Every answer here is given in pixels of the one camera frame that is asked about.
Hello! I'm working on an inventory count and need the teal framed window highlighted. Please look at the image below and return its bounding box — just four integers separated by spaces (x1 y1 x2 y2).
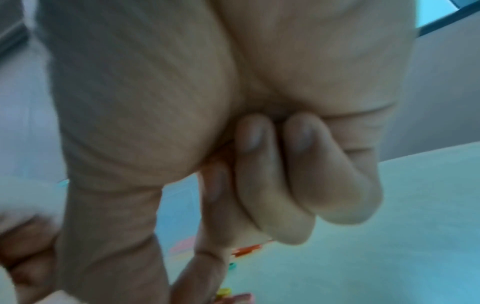
414 0 480 37

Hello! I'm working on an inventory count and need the person's right hand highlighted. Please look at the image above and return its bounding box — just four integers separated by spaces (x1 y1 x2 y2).
35 0 417 304

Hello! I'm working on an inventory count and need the person's left hand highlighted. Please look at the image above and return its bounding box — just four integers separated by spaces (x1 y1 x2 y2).
0 176 71 304

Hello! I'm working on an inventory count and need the pile of coloured paper clips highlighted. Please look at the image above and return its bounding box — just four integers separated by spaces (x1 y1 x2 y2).
168 236 275 304

